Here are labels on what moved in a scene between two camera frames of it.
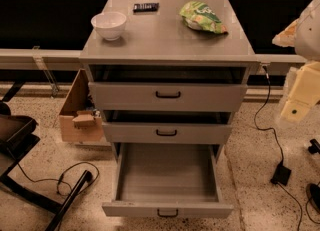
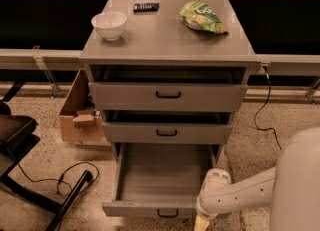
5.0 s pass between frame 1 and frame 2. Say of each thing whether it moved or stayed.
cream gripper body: moved
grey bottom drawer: stayed
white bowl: stayed
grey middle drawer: stayed
